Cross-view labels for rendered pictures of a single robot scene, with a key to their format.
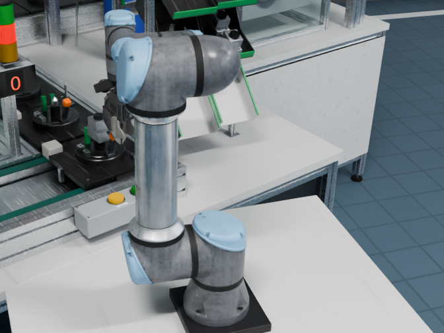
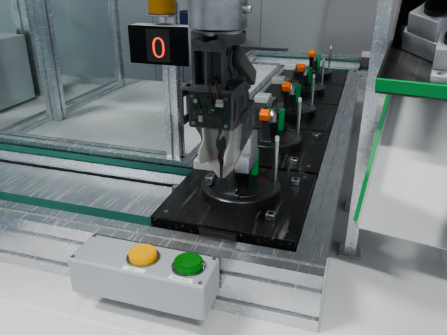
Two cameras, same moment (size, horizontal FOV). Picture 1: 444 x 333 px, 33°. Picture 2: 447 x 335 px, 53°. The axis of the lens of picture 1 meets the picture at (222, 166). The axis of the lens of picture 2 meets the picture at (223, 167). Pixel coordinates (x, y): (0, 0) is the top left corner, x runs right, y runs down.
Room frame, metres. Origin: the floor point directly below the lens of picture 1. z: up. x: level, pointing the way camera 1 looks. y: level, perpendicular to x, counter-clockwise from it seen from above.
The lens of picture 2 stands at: (1.46, -0.24, 1.34)
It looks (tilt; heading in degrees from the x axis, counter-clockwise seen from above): 24 degrees down; 58
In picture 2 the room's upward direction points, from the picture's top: straight up
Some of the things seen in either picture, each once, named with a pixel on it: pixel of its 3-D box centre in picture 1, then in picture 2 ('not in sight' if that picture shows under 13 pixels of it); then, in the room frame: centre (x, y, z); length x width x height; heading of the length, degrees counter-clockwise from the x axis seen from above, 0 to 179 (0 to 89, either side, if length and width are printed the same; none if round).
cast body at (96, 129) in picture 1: (97, 124); (243, 145); (1.86, 0.35, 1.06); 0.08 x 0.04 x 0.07; 40
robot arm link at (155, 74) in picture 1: (157, 168); not in sight; (1.30, 0.13, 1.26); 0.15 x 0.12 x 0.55; 107
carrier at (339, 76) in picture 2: not in sight; (313, 64); (2.61, 0.99, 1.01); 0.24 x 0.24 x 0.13; 41
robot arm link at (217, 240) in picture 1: (215, 246); not in sight; (1.33, 0.01, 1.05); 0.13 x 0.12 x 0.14; 107
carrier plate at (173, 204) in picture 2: (100, 156); (240, 197); (1.85, 0.35, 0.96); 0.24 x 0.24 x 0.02; 41
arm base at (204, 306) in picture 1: (217, 287); not in sight; (1.33, 0.00, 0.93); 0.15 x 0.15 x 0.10
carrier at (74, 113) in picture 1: (55, 108); (271, 125); (2.05, 0.51, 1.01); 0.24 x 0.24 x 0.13; 41
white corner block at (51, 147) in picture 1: (52, 150); (207, 165); (1.86, 0.48, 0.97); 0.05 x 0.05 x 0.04; 41
